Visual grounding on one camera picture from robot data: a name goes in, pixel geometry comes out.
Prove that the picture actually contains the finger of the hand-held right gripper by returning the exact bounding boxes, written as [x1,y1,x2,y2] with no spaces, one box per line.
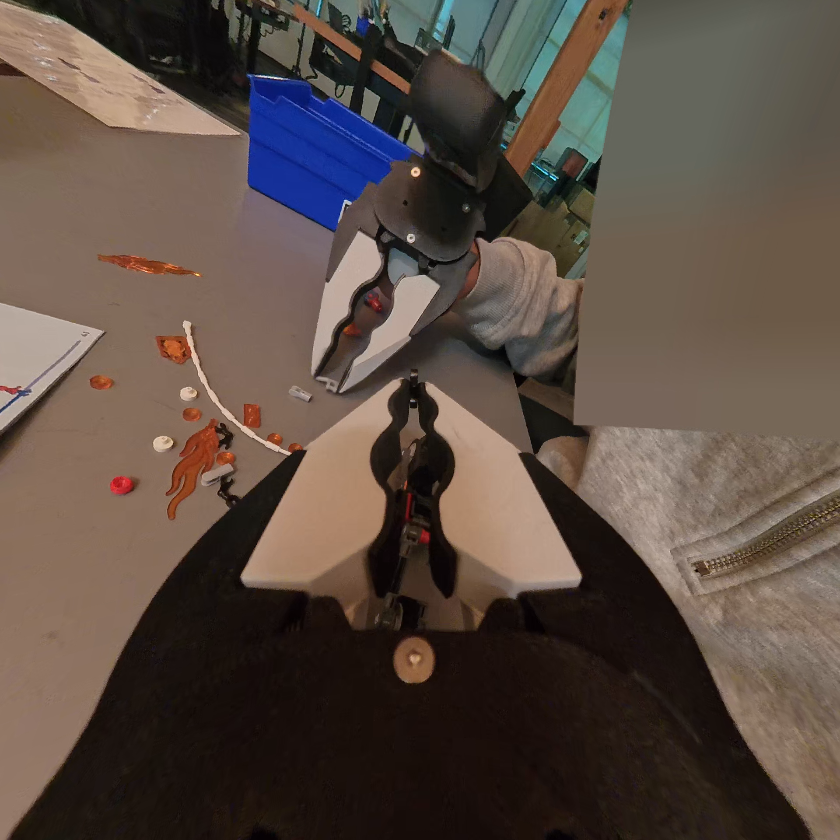
[336,272,444,395]
[310,230,388,388]

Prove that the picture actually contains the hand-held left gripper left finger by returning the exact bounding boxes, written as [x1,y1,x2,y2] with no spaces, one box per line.
[240,377,412,598]

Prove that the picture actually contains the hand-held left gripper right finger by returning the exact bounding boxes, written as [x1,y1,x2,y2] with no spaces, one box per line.
[416,382,584,623]

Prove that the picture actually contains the black lego motorcycle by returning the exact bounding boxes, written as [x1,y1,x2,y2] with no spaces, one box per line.
[374,420,438,633]

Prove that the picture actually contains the blue plastic bin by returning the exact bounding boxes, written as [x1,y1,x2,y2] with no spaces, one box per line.
[247,74,424,232]

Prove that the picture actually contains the instruction booklet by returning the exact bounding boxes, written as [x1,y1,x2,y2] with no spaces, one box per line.
[0,303,105,438]

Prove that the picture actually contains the orange lego flame piece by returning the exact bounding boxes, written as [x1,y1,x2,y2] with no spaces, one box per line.
[166,420,221,521]

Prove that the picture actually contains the long orange lego flame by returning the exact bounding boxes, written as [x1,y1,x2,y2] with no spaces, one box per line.
[97,254,203,279]

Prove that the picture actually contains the person's right hand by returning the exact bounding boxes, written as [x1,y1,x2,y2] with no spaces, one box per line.
[459,249,485,304]

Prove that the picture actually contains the black office chair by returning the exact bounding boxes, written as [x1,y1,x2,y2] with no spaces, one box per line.
[486,154,534,241]

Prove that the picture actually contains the wooden desk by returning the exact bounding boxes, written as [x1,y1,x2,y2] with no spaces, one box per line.
[292,3,422,101]

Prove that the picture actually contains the person's grey sweater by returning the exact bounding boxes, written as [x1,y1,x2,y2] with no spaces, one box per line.
[538,425,840,840]

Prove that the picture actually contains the printed paper sheet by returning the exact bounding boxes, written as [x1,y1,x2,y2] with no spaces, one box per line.
[0,0,241,137]

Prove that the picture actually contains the white lego chain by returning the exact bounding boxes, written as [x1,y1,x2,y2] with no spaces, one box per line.
[182,320,292,456]

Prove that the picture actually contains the wooden post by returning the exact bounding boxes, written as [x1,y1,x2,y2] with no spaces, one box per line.
[505,0,629,175]

